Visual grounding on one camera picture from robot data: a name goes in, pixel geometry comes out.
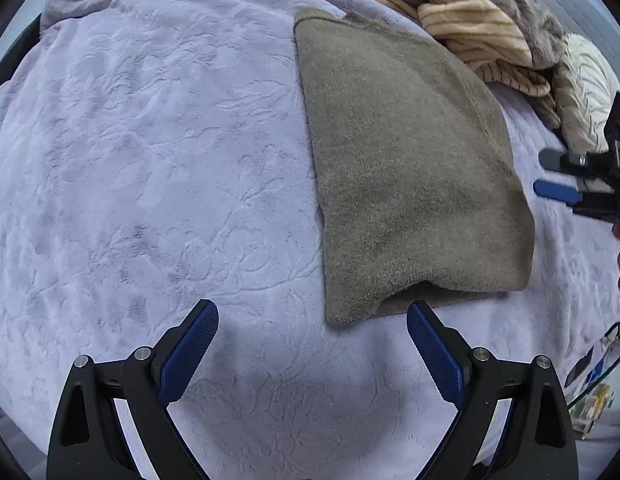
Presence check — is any grey padded headboard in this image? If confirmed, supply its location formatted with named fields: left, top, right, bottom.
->
left=531, top=0, right=620, bottom=95

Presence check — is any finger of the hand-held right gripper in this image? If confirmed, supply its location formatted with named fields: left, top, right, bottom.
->
left=533, top=179, right=620, bottom=222
left=538, top=148, right=616, bottom=176

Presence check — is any black bed frame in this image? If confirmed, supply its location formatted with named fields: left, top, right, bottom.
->
left=0, top=11, right=43, bottom=95

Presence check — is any black cable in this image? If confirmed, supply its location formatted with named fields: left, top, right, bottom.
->
left=564, top=319, right=620, bottom=411

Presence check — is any grey fuzzy garment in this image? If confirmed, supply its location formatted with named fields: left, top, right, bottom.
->
left=487, top=0, right=567, bottom=130

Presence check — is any small colourful box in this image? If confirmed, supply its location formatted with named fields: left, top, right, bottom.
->
left=570, top=382, right=617, bottom=442

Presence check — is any lavender embossed blanket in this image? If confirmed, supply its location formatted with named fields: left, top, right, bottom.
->
left=0, top=0, right=620, bottom=480

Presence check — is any olive knit sweater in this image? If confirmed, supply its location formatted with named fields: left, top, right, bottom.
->
left=294, top=7, right=536, bottom=328

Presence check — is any orange striped fleece garment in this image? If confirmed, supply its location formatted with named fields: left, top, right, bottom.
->
left=354, top=0, right=553, bottom=98

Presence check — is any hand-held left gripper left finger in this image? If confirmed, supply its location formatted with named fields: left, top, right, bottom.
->
left=46, top=298, right=220, bottom=480

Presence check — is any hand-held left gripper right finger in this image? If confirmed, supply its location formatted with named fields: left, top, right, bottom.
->
left=406, top=301, right=579, bottom=480

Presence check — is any white patterned pillow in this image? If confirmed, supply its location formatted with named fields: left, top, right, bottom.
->
left=554, top=33, right=620, bottom=157

